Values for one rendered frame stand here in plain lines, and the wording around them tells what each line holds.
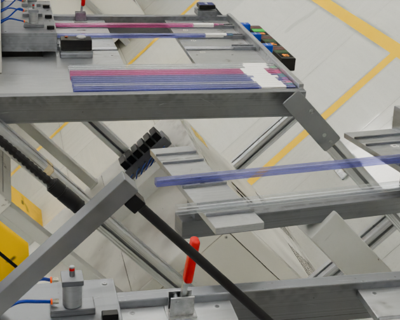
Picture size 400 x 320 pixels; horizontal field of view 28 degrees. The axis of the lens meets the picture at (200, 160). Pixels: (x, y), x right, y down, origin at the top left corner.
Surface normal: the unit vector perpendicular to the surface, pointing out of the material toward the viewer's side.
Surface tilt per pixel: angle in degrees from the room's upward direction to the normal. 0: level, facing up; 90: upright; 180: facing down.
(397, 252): 0
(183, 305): 90
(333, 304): 90
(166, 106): 90
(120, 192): 90
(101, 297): 44
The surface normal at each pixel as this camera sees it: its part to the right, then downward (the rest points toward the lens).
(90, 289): 0.06, -0.91
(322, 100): -0.64, -0.62
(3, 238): 0.22, 0.40
